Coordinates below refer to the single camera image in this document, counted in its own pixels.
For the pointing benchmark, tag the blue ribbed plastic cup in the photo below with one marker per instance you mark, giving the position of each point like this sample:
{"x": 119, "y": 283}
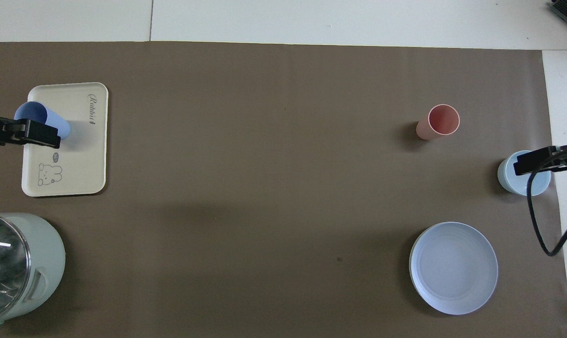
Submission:
{"x": 34, "y": 111}

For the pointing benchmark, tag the pink plastic cup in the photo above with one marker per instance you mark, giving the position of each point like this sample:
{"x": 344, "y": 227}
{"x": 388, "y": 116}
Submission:
{"x": 443, "y": 119}

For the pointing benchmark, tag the cream rabbit print tray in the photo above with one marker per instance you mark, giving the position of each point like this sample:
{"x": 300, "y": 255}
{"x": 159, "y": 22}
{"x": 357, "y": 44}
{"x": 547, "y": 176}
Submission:
{"x": 77, "y": 164}

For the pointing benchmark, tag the light blue mug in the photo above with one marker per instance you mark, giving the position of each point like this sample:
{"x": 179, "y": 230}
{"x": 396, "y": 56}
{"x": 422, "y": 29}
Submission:
{"x": 511, "y": 180}

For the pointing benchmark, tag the light blue round plate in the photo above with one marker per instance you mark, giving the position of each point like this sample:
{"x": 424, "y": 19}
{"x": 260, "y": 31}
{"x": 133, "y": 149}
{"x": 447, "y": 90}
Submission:
{"x": 453, "y": 267}

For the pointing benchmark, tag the pale green electric cooker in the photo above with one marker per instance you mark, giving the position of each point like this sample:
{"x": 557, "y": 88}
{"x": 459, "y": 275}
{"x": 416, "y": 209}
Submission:
{"x": 25, "y": 267}

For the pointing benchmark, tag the brown table mat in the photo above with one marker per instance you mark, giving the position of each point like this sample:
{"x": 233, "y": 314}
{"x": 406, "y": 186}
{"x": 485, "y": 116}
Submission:
{"x": 264, "y": 188}

